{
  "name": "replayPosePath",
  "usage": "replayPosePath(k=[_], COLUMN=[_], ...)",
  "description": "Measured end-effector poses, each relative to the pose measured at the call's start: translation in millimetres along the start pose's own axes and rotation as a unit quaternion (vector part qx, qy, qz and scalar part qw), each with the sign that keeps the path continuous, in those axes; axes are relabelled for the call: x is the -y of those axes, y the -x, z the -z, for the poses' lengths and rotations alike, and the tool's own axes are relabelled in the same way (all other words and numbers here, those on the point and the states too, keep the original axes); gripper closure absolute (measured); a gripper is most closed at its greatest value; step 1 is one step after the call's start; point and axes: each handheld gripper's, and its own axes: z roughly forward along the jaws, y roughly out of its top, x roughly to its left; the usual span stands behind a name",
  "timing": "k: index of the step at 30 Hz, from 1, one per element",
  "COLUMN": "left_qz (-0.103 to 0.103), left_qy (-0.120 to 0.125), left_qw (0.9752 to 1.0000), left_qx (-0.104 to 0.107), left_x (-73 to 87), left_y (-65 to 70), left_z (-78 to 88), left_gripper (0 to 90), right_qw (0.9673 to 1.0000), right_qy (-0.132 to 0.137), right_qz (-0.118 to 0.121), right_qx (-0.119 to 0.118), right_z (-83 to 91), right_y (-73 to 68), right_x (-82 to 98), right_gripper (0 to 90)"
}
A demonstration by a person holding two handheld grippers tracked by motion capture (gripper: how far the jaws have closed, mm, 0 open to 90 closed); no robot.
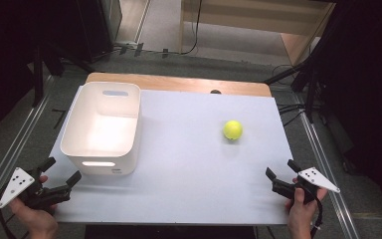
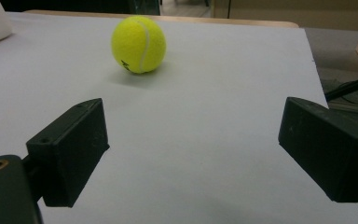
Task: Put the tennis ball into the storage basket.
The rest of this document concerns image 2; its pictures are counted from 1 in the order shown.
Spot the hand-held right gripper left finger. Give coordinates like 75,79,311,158
25,98,111,208

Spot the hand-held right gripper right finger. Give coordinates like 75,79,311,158
278,96,358,203

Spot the yellow tennis ball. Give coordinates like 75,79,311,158
110,15,168,75

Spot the black stand leg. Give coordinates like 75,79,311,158
324,72,358,103

